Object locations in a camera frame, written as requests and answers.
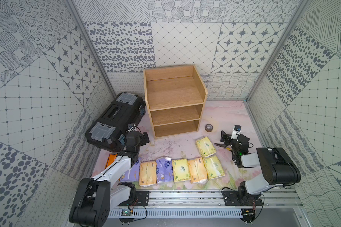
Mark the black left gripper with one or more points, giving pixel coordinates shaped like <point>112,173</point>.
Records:
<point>142,138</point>

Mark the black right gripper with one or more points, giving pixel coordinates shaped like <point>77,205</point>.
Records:
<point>228,138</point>

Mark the orange tissue pack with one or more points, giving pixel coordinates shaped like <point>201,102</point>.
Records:
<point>110,160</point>

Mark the yellow-orange tissue pack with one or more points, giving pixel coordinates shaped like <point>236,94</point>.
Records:
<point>147,174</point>

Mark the small purple tissue pack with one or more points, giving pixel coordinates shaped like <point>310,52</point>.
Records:
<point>164,170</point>

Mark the yellow tissue pack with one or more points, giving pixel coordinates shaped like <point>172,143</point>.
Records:
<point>197,170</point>

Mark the green tissue pack shelf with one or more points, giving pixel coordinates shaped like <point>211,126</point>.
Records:
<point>181,171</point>

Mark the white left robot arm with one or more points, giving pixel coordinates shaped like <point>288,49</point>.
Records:
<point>96,197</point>

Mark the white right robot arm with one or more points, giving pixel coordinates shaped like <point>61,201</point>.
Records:
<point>277,168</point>

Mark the wooden three-tier shelf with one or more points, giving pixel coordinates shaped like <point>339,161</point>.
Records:
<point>175,97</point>

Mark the grey tape roll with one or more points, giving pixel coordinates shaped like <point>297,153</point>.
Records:
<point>209,127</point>

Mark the black plastic toolbox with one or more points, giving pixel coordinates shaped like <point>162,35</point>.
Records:
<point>108,132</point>

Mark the green circuit board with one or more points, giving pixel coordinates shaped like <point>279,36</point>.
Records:
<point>126,213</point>

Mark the yellow-handled pliers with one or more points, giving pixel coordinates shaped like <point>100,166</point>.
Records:
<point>223,146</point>

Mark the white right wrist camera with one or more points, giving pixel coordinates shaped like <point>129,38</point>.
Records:
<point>236,132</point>

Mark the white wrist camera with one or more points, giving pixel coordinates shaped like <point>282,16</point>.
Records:
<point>236,132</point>
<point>132,127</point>

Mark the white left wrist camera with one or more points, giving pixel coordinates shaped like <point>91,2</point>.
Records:
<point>132,127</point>

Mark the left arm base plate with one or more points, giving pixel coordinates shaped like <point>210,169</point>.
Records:
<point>139,198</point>

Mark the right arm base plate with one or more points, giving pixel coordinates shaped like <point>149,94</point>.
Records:
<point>232,198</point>

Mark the white slotted cable duct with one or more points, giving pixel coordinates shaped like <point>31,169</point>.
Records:
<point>180,213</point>

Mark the aluminium mounting rail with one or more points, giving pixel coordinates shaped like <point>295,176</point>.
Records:
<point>274,198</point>

